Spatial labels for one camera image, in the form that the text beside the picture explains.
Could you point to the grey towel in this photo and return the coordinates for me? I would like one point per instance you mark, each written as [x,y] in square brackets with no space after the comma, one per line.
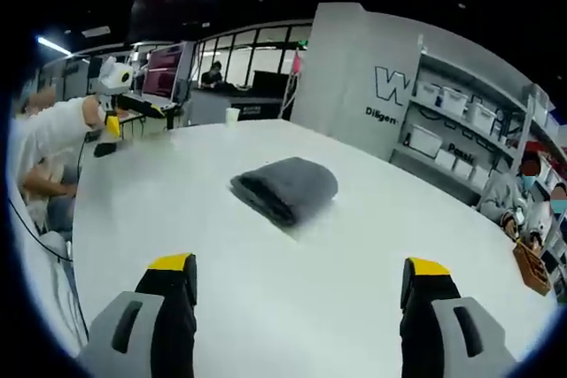
[288,185]

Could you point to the person's left hand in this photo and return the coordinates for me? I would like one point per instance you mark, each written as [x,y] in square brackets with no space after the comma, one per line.
[94,112]

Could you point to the small black device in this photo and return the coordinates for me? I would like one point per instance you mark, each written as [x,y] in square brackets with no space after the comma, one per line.
[104,149]

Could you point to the red screen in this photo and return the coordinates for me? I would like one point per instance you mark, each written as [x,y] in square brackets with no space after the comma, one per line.
[160,73]

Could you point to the ceiling light bar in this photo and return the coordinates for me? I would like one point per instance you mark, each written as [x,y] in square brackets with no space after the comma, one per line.
[53,45]

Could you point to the white cup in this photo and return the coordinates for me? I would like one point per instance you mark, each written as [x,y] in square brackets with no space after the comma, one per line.
[232,115]

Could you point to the brown wooden box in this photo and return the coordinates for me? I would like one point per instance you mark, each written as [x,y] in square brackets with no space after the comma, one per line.
[531,268]

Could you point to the black counter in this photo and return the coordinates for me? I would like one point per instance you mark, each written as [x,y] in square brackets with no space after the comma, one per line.
[239,101]

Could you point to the person's white clothing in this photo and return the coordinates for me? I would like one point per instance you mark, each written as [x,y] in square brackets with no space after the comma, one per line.
[40,289]

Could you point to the red flag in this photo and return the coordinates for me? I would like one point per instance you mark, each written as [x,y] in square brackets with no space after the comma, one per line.
[297,64]

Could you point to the white storage bin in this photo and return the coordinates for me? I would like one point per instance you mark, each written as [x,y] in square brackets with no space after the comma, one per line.
[482,117]
[426,141]
[455,101]
[429,92]

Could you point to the white partition board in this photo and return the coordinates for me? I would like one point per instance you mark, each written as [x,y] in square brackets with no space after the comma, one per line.
[345,86]

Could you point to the grey storage shelf unit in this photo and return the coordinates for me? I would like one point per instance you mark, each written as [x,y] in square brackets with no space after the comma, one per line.
[487,99]

